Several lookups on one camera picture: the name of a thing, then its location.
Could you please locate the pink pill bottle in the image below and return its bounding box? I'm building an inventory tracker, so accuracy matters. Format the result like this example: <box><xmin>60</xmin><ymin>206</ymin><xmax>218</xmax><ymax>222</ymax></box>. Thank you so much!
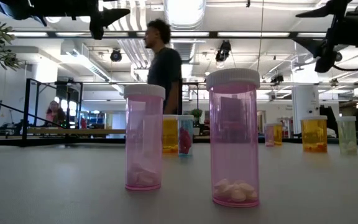
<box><xmin>264</xmin><ymin>123</ymin><xmax>275</xmax><ymax>147</ymax></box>
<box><xmin>206</xmin><ymin>68</ymin><xmax>261</xmax><ymax>208</ymax></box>
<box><xmin>123</xmin><ymin>83</ymin><xmax>167</xmax><ymax>192</ymax></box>

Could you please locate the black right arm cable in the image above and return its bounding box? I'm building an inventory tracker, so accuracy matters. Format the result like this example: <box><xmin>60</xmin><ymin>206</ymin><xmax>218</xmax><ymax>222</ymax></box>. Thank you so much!
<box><xmin>333</xmin><ymin>61</ymin><xmax>358</xmax><ymax>72</ymax></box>

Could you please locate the white round column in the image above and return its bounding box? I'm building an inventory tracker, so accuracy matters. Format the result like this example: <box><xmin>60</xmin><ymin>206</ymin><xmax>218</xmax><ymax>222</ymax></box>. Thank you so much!
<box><xmin>291</xmin><ymin>60</ymin><xmax>320</xmax><ymax>135</ymax></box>

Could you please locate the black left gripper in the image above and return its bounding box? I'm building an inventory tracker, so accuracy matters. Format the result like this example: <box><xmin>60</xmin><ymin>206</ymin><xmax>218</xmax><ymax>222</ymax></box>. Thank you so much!
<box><xmin>29</xmin><ymin>0</ymin><xmax>131</xmax><ymax>28</ymax></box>

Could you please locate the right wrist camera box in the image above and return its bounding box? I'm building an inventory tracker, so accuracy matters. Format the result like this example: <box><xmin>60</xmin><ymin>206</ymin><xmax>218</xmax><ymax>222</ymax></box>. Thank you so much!
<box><xmin>314</xmin><ymin>49</ymin><xmax>339</xmax><ymax>74</ymax></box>

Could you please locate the silver ventilation duct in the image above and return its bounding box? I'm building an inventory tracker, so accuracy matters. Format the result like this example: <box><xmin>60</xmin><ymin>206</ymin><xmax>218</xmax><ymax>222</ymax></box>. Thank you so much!
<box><xmin>163</xmin><ymin>0</ymin><xmax>207</xmax><ymax>80</ymax></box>

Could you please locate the pale yellow pill bottle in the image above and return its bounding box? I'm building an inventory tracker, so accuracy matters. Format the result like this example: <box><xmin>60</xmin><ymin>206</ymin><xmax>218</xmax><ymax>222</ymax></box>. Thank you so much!
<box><xmin>104</xmin><ymin>111</ymin><xmax>114</xmax><ymax>130</ymax></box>
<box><xmin>336</xmin><ymin>116</ymin><xmax>358</xmax><ymax>156</ymax></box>

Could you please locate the black overhead light bar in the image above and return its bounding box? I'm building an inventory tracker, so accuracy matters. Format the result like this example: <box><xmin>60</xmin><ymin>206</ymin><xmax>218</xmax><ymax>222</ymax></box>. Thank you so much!
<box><xmin>6</xmin><ymin>30</ymin><xmax>358</xmax><ymax>40</ymax></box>

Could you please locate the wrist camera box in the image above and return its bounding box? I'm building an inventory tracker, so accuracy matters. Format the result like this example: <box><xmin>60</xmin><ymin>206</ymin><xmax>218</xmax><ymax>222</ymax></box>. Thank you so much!
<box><xmin>314</xmin><ymin>49</ymin><xmax>339</xmax><ymax>74</ymax></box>
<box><xmin>89</xmin><ymin>17</ymin><xmax>105</xmax><ymax>40</ymax></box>

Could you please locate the orange pill bottle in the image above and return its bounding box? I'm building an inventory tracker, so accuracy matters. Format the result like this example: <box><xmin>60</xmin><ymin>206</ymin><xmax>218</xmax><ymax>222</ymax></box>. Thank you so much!
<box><xmin>300</xmin><ymin>115</ymin><xmax>328</xmax><ymax>154</ymax></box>
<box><xmin>162</xmin><ymin>114</ymin><xmax>180</xmax><ymax>154</ymax></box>
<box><xmin>273</xmin><ymin>122</ymin><xmax>283</xmax><ymax>146</ymax></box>

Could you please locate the small plant in white pot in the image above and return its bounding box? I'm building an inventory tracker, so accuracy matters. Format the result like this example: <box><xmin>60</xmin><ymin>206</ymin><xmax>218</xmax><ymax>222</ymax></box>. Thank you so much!
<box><xmin>190</xmin><ymin>108</ymin><xmax>203</xmax><ymax>136</ymax></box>

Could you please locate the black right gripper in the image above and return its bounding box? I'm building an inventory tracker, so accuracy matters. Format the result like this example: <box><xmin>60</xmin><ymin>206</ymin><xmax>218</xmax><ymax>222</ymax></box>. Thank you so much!
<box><xmin>293</xmin><ymin>0</ymin><xmax>358</xmax><ymax>58</ymax></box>

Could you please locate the black aluminium table frame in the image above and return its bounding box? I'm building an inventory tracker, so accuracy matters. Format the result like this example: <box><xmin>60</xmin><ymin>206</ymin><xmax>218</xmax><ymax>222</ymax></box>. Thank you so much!
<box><xmin>0</xmin><ymin>93</ymin><xmax>358</xmax><ymax>147</ymax></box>

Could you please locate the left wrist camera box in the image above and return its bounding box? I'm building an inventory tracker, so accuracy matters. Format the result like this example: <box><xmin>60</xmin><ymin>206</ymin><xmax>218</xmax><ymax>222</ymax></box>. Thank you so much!
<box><xmin>89</xmin><ymin>17</ymin><xmax>105</xmax><ymax>40</ymax></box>

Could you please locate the black ceiling spotlight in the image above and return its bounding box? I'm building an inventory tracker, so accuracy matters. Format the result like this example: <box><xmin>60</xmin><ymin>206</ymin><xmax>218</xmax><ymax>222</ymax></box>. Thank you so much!
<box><xmin>270</xmin><ymin>73</ymin><xmax>285</xmax><ymax>84</ymax></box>
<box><xmin>215</xmin><ymin>39</ymin><xmax>232</xmax><ymax>63</ymax></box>
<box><xmin>109</xmin><ymin>49</ymin><xmax>123</xmax><ymax>63</ymax></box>

